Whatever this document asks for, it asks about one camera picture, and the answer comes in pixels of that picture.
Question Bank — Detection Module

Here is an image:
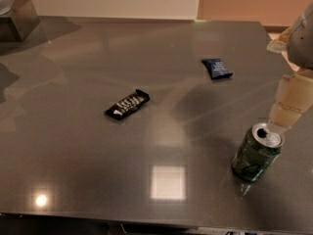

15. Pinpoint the dark blue snack packet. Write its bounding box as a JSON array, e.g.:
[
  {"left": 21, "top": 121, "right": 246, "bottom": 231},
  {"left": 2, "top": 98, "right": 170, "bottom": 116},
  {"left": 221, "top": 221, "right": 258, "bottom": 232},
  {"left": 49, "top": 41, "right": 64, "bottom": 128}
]
[{"left": 201, "top": 59, "right": 233, "bottom": 79}]

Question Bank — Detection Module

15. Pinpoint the green soda can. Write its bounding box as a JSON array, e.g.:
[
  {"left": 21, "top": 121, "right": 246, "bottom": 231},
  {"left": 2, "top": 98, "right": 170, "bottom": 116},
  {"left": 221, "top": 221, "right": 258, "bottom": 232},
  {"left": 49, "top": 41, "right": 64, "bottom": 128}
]
[{"left": 232, "top": 122, "right": 285, "bottom": 182}]

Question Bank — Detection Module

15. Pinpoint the black rxbar chocolate bar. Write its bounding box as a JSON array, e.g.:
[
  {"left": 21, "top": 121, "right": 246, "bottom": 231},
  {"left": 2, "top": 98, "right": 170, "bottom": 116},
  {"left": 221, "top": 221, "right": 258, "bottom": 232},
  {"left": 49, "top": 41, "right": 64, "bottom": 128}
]
[{"left": 105, "top": 89, "right": 150, "bottom": 120}]

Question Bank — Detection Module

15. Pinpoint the dark box on table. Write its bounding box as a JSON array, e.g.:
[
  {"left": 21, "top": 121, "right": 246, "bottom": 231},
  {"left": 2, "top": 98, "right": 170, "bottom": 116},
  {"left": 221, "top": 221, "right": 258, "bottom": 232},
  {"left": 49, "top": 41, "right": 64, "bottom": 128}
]
[{"left": 0, "top": 0, "right": 40, "bottom": 42}]

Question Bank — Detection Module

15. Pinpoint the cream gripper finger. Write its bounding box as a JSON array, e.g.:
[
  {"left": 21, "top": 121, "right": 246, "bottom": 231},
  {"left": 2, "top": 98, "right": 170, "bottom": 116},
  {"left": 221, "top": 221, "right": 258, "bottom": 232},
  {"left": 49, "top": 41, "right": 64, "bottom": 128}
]
[
  {"left": 266, "top": 27, "right": 291, "bottom": 53},
  {"left": 268, "top": 68, "right": 313, "bottom": 132}
]

